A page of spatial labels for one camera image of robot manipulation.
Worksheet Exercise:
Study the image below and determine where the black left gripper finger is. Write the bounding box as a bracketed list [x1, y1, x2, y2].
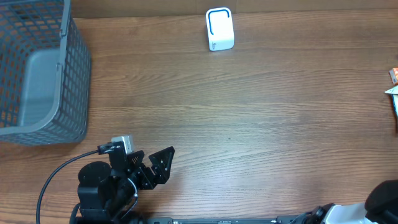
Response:
[149, 146, 175, 184]
[127, 151, 144, 170]

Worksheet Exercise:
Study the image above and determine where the orange blue snack bag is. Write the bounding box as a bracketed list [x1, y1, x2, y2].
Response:
[391, 95, 398, 118]

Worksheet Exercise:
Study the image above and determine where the small orange snack packet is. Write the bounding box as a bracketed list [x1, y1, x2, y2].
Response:
[389, 68, 398, 85]

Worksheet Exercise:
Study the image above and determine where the white conditioner tube gold cap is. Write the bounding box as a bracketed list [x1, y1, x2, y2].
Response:
[385, 86, 398, 95]

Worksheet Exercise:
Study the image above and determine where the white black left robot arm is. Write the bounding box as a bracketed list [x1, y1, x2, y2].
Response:
[70, 142, 175, 223]

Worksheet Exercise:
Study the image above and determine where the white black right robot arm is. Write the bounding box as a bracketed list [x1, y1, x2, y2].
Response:
[302, 180, 397, 224]

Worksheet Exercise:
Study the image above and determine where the white barcode scanner stand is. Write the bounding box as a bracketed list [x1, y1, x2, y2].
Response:
[205, 7, 234, 52]

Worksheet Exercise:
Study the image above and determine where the grey plastic mesh basket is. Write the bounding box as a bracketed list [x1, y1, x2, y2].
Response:
[1, 0, 91, 146]

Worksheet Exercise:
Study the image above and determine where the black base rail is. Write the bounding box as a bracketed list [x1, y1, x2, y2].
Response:
[88, 216, 312, 224]

